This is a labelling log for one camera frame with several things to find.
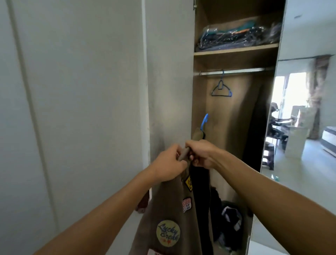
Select person's left hand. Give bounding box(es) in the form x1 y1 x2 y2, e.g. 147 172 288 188
150 144 188 183

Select person's right hand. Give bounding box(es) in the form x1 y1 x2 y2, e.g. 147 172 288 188
185 140 224 170

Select brown jacket with patches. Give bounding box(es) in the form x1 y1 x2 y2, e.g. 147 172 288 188
129 127 206 255

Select person's left forearm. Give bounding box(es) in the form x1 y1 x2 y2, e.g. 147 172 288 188
34 167 158 255

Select person's right forearm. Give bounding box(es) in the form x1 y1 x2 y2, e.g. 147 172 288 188
214 150 336 255

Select black garment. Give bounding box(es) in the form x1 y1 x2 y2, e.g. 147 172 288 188
188 158 214 255

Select red cloth item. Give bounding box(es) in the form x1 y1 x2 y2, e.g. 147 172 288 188
135 191 150 214

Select wooden wardrobe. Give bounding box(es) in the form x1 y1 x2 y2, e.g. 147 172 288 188
191 0 287 255

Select pile of dark clothes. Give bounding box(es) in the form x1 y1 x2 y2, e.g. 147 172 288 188
209 186 254 254

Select white wardrobe door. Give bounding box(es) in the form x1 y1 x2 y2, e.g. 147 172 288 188
145 0 196 193

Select metal clothes rod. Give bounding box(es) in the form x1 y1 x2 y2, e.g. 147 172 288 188
194 67 275 77

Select wooden wardrobe shelf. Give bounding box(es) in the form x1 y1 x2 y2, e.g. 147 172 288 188
194 43 279 57

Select mirror wardrobe door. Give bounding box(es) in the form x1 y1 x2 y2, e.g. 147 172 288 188
248 0 336 255

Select plastic-wrapped folded clothes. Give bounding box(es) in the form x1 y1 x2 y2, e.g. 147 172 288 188
195 19 283 52

